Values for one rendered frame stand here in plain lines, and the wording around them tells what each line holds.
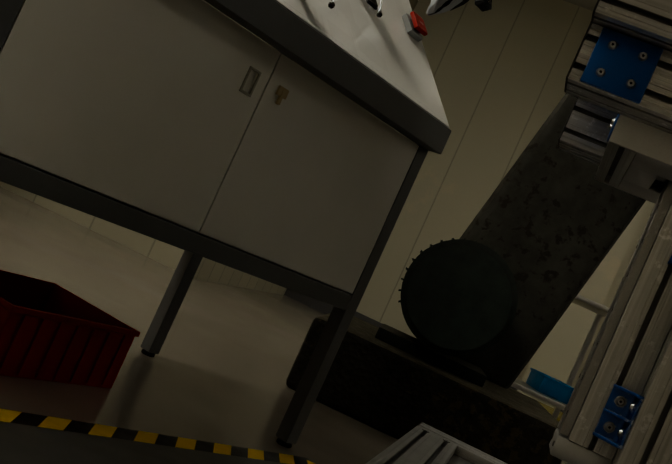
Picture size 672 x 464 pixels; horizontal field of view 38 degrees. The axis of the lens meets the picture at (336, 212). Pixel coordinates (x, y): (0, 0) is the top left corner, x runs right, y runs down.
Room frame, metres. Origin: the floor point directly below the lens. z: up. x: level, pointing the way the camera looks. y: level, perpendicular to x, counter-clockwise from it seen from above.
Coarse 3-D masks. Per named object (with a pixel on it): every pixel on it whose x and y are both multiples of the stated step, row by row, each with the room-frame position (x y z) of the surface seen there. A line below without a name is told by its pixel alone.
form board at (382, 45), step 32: (288, 0) 1.91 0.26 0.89; (320, 0) 2.05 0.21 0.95; (352, 0) 2.21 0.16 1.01; (384, 0) 2.41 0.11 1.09; (320, 32) 1.97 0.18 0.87; (352, 32) 2.12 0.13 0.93; (384, 32) 2.30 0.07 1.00; (384, 64) 2.20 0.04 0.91; (416, 64) 2.39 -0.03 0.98; (416, 96) 2.29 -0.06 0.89
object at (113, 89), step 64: (64, 0) 1.58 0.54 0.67; (128, 0) 1.67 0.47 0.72; (192, 0) 1.76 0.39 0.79; (0, 64) 1.54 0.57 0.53; (64, 64) 1.62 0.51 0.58; (128, 64) 1.71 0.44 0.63; (192, 64) 1.81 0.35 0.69; (256, 64) 1.92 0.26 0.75; (0, 128) 1.58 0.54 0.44; (64, 128) 1.66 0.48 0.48; (128, 128) 1.75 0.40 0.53; (192, 128) 1.86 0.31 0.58; (128, 192) 1.80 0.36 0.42; (192, 192) 1.91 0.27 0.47
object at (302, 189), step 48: (288, 96) 2.01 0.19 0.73; (336, 96) 2.11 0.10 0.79; (240, 144) 1.96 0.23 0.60; (288, 144) 2.06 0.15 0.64; (336, 144) 2.16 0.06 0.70; (384, 144) 2.28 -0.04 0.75; (240, 192) 2.00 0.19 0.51; (288, 192) 2.10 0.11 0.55; (336, 192) 2.22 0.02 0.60; (384, 192) 2.34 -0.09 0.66; (240, 240) 2.05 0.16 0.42; (288, 240) 2.15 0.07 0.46; (336, 240) 2.27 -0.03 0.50
